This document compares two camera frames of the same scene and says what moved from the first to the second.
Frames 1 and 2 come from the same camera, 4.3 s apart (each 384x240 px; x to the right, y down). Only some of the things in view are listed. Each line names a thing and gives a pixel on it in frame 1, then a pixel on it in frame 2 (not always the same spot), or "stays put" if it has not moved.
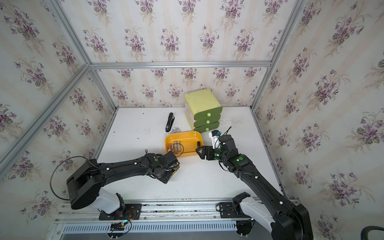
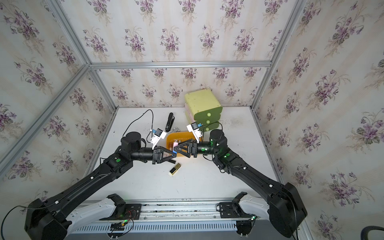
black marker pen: x=170 y=120 stays put
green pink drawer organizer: x=203 y=110 stays put
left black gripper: x=165 y=180 → x=156 y=157
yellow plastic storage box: x=184 y=144 stays put
